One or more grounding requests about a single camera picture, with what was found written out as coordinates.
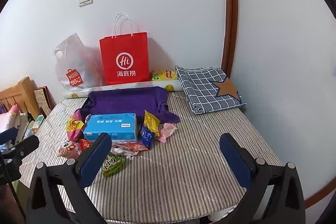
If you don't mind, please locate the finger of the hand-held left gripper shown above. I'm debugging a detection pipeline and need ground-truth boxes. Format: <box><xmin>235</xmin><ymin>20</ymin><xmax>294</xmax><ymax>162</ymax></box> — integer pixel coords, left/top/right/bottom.
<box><xmin>0</xmin><ymin>127</ymin><xmax>18</xmax><ymax>146</ymax></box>
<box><xmin>10</xmin><ymin>134</ymin><xmax>40</xmax><ymax>159</ymax></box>

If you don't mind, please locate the pale pink snack packet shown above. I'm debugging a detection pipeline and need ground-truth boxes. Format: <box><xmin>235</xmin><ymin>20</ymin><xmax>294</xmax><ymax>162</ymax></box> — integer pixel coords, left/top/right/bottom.
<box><xmin>112</xmin><ymin>147</ymin><xmax>139</xmax><ymax>159</ymax></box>

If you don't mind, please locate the blue tissue pack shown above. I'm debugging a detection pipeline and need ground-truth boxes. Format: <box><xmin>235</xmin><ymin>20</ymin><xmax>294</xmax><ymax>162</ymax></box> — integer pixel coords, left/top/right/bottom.
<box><xmin>83</xmin><ymin>113</ymin><xmax>138</xmax><ymax>143</ymax></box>

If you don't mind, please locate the red paper bag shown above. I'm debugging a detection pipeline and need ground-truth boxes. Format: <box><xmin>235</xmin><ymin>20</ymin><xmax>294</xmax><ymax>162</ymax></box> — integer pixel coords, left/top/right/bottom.
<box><xmin>99</xmin><ymin>13</ymin><xmax>150</xmax><ymax>85</ymax></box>

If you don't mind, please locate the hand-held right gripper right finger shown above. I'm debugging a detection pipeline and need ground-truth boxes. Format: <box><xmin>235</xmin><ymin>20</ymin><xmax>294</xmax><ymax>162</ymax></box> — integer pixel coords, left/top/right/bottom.
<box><xmin>219</xmin><ymin>133</ymin><xmax>306</xmax><ymax>224</ymax></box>

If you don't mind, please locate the purple towel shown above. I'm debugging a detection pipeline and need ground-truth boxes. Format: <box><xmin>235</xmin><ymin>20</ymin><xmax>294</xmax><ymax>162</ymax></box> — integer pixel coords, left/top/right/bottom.
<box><xmin>74</xmin><ymin>86</ymin><xmax>181</xmax><ymax>125</ymax></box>

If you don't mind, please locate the green snack packet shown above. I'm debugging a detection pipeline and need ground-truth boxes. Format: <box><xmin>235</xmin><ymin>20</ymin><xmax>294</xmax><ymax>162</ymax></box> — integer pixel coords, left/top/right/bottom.
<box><xmin>101</xmin><ymin>152</ymin><xmax>126</xmax><ymax>177</ymax></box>

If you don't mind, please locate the yellow chips bag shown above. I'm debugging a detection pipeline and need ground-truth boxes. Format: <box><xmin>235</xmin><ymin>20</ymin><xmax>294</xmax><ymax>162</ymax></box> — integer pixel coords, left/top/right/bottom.
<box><xmin>151</xmin><ymin>70</ymin><xmax>179</xmax><ymax>82</ymax></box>

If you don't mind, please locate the dark blue snack packet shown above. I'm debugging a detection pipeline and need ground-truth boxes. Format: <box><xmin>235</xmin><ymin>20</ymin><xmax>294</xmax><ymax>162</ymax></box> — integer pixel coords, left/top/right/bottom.
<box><xmin>138</xmin><ymin>124</ymin><xmax>155</xmax><ymax>149</ymax></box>

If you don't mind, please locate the red white snack packet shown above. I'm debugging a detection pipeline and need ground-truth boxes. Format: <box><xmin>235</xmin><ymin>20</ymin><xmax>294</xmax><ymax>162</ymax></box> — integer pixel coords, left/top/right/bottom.
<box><xmin>112</xmin><ymin>141</ymin><xmax>149</xmax><ymax>152</ymax></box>

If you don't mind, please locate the grey striped mattress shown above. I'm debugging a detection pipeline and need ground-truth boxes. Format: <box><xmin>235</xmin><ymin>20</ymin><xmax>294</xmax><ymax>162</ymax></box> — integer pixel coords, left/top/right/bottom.
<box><xmin>20</xmin><ymin>91</ymin><xmax>282</xmax><ymax>222</ymax></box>

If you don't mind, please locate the brown wooden door frame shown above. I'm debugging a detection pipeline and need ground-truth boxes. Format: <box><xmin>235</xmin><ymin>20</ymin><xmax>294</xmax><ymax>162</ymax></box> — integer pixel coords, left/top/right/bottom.
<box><xmin>221</xmin><ymin>0</ymin><xmax>239</xmax><ymax>76</ymax></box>

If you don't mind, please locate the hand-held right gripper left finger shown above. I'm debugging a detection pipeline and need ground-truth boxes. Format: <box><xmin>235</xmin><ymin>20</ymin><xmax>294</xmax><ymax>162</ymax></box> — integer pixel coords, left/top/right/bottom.
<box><xmin>26</xmin><ymin>132</ymin><xmax>116</xmax><ymax>224</ymax></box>

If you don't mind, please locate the grey checkered folded cloth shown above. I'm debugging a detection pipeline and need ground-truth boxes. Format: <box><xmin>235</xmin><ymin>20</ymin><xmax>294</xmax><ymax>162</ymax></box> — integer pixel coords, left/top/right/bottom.
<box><xmin>175</xmin><ymin>65</ymin><xmax>247</xmax><ymax>115</ymax></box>

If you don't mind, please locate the brown wooden baseboard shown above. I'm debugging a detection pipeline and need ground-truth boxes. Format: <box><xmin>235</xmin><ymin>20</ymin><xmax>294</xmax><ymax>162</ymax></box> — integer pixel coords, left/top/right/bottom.
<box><xmin>304</xmin><ymin>177</ymin><xmax>336</xmax><ymax>210</ymax></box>

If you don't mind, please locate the small red snack packet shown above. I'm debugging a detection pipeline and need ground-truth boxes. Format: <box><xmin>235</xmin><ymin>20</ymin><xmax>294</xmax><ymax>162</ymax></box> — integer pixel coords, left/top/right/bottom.
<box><xmin>79</xmin><ymin>139</ymin><xmax>93</xmax><ymax>155</ymax></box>

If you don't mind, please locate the white plastic shopping bag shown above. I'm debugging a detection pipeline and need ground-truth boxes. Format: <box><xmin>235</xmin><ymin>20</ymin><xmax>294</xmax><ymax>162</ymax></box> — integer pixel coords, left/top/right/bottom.
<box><xmin>53</xmin><ymin>33</ymin><xmax>105</xmax><ymax>90</ymax></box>

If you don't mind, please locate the wooden headboard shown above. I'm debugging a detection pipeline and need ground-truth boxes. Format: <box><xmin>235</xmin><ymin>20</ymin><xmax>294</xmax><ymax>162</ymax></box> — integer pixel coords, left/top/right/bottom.
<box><xmin>0</xmin><ymin>76</ymin><xmax>34</xmax><ymax>119</ymax></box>

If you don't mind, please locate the small pink snack packet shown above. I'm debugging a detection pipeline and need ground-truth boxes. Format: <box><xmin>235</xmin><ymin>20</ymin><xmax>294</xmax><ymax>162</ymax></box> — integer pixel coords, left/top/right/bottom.
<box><xmin>155</xmin><ymin>123</ymin><xmax>177</xmax><ymax>143</ymax></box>

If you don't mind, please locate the pink yellow snack packet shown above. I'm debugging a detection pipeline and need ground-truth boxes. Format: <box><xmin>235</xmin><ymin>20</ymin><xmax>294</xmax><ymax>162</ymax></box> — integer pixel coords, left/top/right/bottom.
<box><xmin>66</xmin><ymin>109</ymin><xmax>91</xmax><ymax>141</ymax></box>

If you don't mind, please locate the white pink snack packet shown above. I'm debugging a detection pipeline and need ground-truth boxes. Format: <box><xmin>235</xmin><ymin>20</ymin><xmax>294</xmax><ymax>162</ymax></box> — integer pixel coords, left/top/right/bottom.
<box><xmin>57</xmin><ymin>140</ymin><xmax>80</xmax><ymax>159</ymax></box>

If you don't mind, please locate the fruit print paper roll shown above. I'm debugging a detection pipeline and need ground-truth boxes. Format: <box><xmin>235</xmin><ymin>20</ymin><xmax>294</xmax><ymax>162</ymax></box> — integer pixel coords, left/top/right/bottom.
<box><xmin>62</xmin><ymin>80</ymin><xmax>183</xmax><ymax>99</ymax></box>

